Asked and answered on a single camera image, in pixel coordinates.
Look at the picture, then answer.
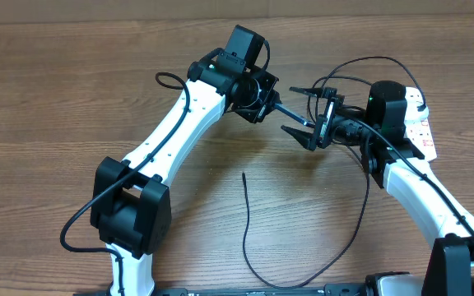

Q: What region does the black charger cable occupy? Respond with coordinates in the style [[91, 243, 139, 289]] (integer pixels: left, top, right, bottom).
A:
[[241, 56, 428, 289]]

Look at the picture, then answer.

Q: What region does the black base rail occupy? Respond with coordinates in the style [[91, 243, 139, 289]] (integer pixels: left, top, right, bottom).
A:
[[73, 281, 369, 296]]

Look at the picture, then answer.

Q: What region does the Galaxy smartphone blue screen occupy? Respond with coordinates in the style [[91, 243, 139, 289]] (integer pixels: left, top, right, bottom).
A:
[[274, 103, 315, 128]]

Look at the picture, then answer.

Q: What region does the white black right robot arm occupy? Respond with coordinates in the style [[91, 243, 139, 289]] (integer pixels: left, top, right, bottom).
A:
[[284, 81, 474, 295]]

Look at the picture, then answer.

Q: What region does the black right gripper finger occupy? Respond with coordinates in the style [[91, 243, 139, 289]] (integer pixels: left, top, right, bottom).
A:
[[281, 125, 317, 151], [289, 86, 324, 98]]

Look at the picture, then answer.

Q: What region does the white power strip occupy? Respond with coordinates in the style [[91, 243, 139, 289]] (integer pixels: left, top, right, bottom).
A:
[[405, 86, 437, 161]]

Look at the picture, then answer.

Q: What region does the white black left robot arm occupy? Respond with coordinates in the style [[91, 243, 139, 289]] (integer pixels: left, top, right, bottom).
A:
[[91, 25, 279, 295]]

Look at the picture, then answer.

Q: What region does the white charger plug adapter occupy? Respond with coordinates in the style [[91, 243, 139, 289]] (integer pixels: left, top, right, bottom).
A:
[[404, 102, 429, 125]]

